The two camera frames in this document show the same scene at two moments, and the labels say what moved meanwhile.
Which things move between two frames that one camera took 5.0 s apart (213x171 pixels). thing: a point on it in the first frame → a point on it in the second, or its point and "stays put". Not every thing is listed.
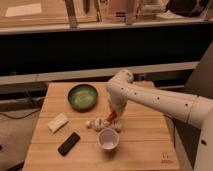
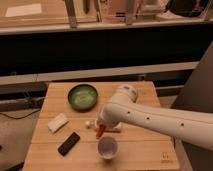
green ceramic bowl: (82, 97) stays put
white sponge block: (57, 122) stays put
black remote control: (68, 143) stays put
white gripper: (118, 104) → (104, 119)
